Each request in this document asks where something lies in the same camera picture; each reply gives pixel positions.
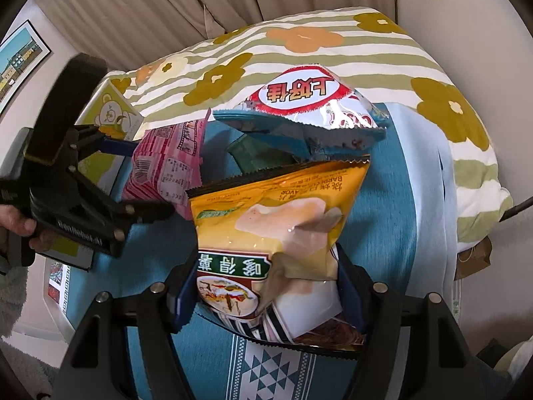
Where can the beige curtain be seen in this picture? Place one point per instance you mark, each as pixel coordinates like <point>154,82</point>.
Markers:
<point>166,8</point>

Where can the light blue silver snack bag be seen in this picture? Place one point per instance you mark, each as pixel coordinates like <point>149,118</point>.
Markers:
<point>300,91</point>

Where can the floral striped pillow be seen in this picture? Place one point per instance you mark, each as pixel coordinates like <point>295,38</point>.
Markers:
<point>333,62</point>

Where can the yellow chip bag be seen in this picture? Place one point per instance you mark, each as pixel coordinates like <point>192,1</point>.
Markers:
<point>270,216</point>

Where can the pale blue cloth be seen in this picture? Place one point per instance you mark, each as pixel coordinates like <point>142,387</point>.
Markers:
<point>424,196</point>

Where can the blue blanket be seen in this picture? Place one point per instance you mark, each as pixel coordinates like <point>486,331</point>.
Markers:
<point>387,237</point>

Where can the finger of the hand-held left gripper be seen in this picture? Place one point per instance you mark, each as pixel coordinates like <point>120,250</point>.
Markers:
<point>145,212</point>
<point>118,146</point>

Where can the white printed box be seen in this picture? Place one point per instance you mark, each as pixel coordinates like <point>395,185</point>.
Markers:
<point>56,283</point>

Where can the person's left hand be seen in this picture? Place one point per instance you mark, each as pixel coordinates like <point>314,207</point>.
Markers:
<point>16,221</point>

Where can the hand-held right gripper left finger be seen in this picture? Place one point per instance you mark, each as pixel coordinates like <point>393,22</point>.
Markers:
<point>183,296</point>

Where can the wall poster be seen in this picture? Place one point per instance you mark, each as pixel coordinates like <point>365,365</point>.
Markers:
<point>21,62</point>

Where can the brown paper bag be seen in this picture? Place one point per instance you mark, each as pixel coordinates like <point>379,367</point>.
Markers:
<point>474,258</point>

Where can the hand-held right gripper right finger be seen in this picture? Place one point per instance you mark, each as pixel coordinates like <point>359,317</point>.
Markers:
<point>352,291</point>

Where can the pink snack packet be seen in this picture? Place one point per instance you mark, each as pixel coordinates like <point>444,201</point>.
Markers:
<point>166,166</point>

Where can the dark green snack packet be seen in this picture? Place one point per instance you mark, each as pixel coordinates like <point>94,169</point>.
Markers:
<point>254,154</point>

